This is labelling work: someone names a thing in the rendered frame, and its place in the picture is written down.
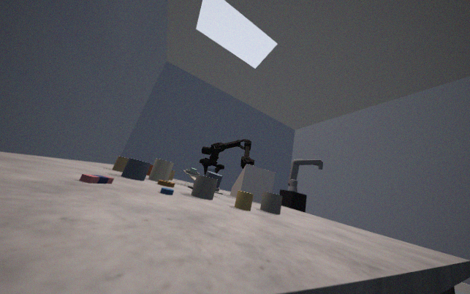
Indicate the orange ring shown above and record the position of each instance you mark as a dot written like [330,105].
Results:
[166,183]

